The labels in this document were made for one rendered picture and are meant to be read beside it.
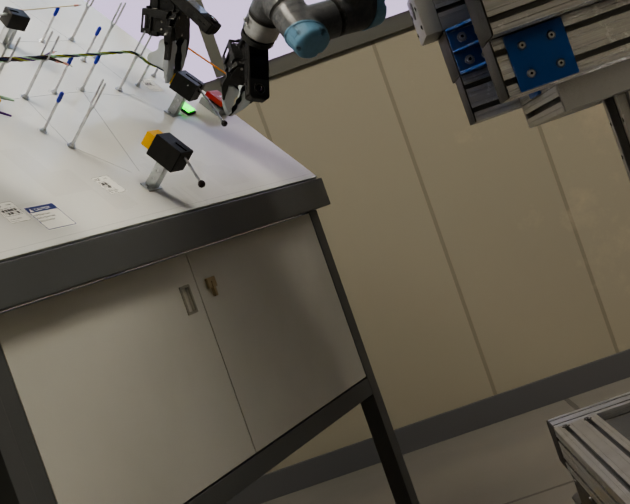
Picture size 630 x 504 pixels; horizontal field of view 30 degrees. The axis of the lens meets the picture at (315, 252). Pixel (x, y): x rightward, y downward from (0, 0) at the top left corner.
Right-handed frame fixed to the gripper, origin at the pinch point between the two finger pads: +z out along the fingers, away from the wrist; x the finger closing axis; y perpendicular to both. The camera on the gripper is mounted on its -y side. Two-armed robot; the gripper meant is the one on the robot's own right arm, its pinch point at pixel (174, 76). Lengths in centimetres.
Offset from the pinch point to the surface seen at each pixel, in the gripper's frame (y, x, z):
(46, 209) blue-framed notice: -12, 70, 13
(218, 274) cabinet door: -27, 30, 31
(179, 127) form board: -4.3, 4.7, 9.7
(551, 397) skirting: -82, -118, 98
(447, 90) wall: -32, -129, 11
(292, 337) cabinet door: -38, 13, 47
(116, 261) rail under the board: -23, 66, 21
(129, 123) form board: 0.1, 19.2, 7.7
